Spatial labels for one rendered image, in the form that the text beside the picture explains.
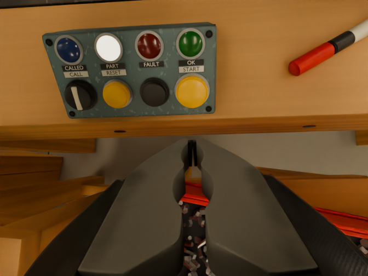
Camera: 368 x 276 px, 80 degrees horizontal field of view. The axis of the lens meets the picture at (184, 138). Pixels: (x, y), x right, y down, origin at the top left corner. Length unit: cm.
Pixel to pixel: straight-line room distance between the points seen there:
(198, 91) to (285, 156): 104
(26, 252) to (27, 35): 27
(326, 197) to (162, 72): 29
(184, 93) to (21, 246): 28
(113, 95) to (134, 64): 3
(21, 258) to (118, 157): 87
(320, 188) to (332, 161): 94
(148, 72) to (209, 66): 5
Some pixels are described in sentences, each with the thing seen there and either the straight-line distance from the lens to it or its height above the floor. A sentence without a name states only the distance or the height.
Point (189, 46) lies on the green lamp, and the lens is 20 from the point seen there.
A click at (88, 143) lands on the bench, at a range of 118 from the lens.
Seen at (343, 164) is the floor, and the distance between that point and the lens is 134.
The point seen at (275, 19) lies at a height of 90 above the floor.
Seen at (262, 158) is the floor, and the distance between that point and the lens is 118.
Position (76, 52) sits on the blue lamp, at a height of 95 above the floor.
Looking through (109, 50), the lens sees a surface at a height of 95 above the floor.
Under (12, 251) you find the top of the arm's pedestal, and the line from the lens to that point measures 38.
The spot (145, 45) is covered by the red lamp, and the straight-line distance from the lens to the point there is 20.
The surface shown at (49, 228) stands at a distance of 42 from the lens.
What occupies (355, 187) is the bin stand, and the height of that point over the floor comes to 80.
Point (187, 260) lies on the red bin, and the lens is 27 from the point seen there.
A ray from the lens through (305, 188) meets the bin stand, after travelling 37.
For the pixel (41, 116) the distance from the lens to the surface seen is 29.
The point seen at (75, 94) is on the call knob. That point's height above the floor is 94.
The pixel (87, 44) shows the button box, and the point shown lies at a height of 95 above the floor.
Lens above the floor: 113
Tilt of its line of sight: 84 degrees down
